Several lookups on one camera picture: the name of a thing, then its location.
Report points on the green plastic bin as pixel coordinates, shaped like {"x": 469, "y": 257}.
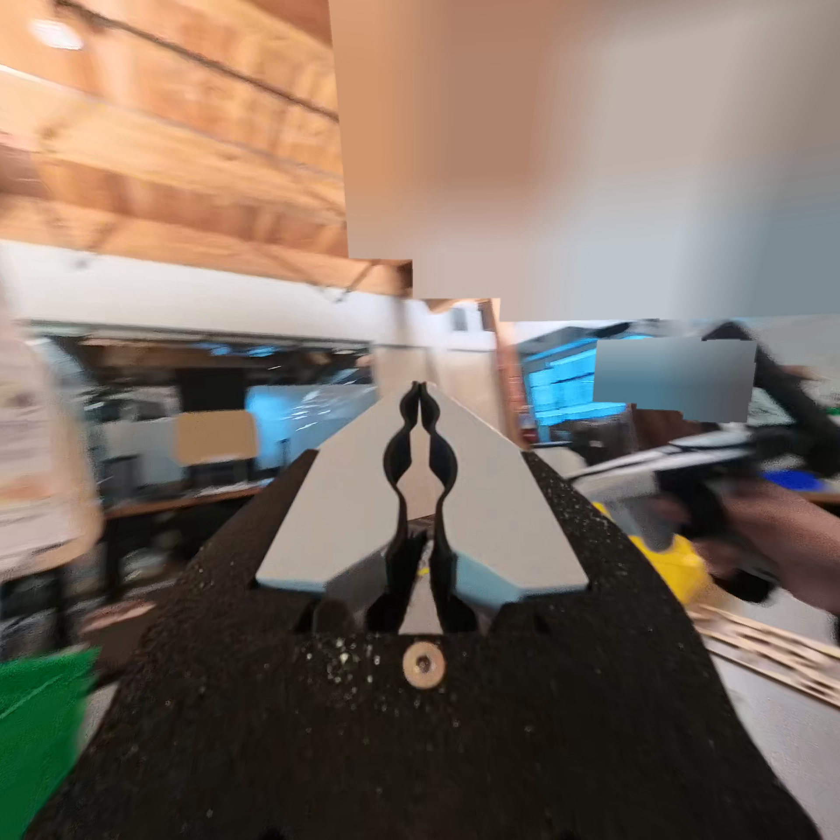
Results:
{"x": 39, "y": 735}

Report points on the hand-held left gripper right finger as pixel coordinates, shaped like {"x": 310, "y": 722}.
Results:
{"x": 505, "y": 525}

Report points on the large paned window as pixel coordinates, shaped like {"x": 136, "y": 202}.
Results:
{"x": 564, "y": 387}

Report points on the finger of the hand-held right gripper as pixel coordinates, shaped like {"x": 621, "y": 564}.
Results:
{"x": 610, "y": 482}
{"x": 682, "y": 449}

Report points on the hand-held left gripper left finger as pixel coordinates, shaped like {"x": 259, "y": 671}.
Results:
{"x": 328, "y": 525}

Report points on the brown cardboard box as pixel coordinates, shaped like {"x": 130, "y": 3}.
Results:
{"x": 215, "y": 439}

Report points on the white labelled object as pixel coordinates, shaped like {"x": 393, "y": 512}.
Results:
{"x": 33, "y": 446}

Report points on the person's right hand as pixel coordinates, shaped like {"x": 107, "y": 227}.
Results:
{"x": 787, "y": 538}

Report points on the perforated wooden sheet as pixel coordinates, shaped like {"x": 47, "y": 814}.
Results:
{"x": 774, "y": 649}

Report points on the wooden desk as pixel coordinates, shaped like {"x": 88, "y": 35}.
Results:
{"x": 184, "y": 500}

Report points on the yellow plastic bin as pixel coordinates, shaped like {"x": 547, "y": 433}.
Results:
{"x": 669, "y": 564}

